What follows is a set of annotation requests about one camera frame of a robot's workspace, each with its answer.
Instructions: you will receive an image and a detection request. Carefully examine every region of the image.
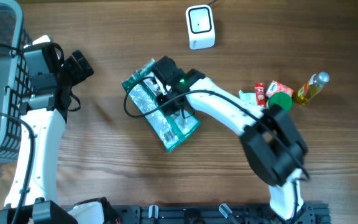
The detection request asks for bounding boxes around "yellow dish soap bottle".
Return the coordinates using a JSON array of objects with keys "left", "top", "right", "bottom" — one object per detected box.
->
[{"left": 293, "top": 72, "right": 330, "bottom": 105}]

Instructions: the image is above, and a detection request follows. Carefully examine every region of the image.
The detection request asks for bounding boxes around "red white tissue box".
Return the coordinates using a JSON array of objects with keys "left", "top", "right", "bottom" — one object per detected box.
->
[{"left": 265, "top": 80, "right": 293, "bottom": 98}]

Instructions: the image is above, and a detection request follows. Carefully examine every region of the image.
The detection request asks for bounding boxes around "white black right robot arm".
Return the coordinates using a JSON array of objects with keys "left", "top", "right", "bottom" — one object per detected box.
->
[{"left": 152, "top": 56, "right": 310, "bottom": 223}]

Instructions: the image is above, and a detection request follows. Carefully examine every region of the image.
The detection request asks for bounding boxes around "black right camera cable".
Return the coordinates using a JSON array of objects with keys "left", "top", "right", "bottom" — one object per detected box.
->
[{"left": 123, "top": 76, "right": 310, "bottom": 224}]

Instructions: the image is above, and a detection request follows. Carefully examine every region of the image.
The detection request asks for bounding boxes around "green gloves package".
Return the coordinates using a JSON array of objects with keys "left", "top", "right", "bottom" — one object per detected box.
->
[{"left": 121, "top": 59, "right": 201, "bottom": 152}]

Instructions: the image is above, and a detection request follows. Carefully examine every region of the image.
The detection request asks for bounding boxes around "green lidded small jar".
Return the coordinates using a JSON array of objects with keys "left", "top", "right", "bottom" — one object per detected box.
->
[{"left": 267, "top": 92, "right": 293, "bottom": 111}]

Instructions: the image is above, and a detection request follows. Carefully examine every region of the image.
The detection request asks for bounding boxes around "teal wet wipes pack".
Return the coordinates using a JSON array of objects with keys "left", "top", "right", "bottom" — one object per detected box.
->
[{"left": 239, "top": 90, "right": 257, "bottom": 106}]

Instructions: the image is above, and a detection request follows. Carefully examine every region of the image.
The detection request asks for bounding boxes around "red coffee stick sachet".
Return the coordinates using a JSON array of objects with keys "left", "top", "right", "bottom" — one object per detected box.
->
[{"left": 255, "top": 83, "right": 266, "bottom": 108}]

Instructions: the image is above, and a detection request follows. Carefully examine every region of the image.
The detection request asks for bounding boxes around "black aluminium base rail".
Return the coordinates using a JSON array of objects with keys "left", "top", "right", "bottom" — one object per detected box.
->
[{"left": 113, "top": 202, "right": 332, "bottom": 224}]

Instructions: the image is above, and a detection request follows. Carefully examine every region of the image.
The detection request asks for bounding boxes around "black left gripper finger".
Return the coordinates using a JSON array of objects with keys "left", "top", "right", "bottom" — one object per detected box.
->
[
  {"left": 72, "top": 50, "right": 94, "bottom": 80},
  {"left": 63, "top": 57, "right": 85, "bottom": 85}
]

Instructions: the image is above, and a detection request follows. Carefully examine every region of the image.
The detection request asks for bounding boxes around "black left camera cable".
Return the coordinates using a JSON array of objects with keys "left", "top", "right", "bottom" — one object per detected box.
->
[{"left": 0, "top": 42, "right": 82, "bottom": 224}]

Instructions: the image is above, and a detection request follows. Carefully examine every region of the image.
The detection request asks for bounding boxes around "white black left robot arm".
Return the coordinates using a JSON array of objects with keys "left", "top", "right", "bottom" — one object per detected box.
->
[{"left": 0, "top": 35, "right": 121, "bottom": 223}]

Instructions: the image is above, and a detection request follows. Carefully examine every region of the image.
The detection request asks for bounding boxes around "dark grey plastic shopping basket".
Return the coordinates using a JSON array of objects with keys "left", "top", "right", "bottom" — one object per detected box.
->
[{"left": 0, "top": 0, "right": 32, "bottom": 163}]

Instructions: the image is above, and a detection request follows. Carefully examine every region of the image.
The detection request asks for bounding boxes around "black camera cable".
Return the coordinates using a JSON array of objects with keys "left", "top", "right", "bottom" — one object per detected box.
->
[
  {"left": 0, "top": 42, "right": 82, "bottom": 224},
  {"left": 123, "top": 76, "right": 310, "bottom": 224}
]

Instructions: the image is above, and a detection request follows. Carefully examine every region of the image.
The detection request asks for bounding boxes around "white barcode scanner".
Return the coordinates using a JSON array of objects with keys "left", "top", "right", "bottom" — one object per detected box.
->
[{"left": 185, "top": 4, "right": 216, "bottom": 50}]

